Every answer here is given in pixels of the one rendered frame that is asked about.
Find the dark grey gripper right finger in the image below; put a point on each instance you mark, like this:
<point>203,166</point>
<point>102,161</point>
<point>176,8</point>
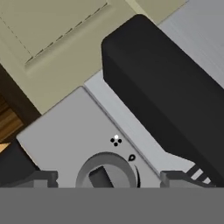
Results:
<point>172,179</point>

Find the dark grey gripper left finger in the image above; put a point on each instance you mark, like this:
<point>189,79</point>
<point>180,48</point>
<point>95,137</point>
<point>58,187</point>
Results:
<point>45,179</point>

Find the grey stove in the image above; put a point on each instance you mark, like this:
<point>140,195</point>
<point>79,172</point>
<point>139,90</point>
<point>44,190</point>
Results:
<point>70,125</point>

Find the grey round stove knob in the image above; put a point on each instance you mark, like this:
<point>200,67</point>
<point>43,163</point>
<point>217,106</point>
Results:
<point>105,172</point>

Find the black stove top block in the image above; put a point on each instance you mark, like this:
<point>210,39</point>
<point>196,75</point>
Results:
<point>163,87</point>

